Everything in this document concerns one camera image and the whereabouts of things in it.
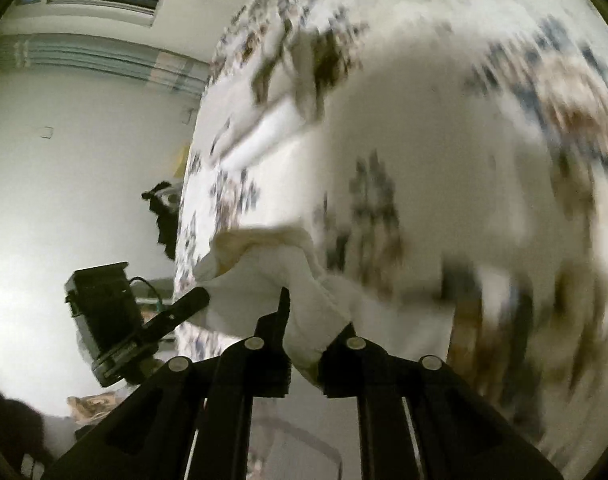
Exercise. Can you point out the dark cloth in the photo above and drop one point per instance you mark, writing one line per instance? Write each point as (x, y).
(11, 430)

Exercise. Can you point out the tan patterned cloth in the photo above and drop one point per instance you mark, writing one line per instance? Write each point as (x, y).
(91, 407)

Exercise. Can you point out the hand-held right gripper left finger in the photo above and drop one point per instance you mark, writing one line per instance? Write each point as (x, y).
(275, 331)

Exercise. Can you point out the floral white bed sheet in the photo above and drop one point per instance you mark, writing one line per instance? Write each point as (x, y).
(484, 135)

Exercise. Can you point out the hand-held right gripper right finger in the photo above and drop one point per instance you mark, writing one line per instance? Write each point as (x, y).
(341, 356)

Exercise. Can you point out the white wall switch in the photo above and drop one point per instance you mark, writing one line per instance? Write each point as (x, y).
(47, 133)

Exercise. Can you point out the grey striped curtain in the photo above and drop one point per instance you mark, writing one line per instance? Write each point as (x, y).
(83, 57)

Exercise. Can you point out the small white garment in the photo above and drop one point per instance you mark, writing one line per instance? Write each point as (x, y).
(264, 270)

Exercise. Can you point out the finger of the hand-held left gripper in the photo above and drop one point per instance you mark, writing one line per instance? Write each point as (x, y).
(183, 307)

